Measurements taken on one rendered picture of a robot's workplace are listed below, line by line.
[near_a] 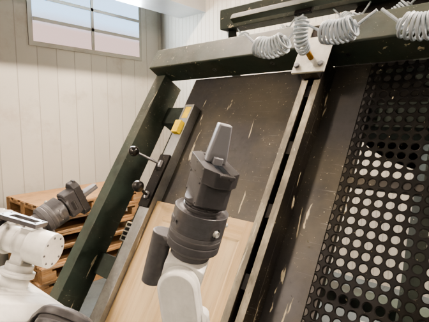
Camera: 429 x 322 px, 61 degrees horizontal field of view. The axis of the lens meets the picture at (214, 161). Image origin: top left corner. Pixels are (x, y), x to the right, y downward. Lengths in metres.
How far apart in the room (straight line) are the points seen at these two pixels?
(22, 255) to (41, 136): 3.84
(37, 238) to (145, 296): 0.52
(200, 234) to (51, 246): 0.31
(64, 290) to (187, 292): 0.92
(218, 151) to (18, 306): 0.41
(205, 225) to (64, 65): 4.29
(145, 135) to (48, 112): 3.14
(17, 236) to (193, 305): 0.37
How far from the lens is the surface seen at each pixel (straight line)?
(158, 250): 0.62
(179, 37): 5.41
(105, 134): 4.98
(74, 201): 1.28
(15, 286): 0.80
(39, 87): 4.59
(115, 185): 1.48
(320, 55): 1.12
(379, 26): 1.13
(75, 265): 1.46
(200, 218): 0.56
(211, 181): 0.52
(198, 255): 0.58
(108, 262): 1.45
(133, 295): 1.23
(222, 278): 1.04
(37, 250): 0.75
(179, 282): 0.59
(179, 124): 1.35
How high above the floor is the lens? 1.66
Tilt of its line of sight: 7 degrees down
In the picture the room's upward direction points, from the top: straight up
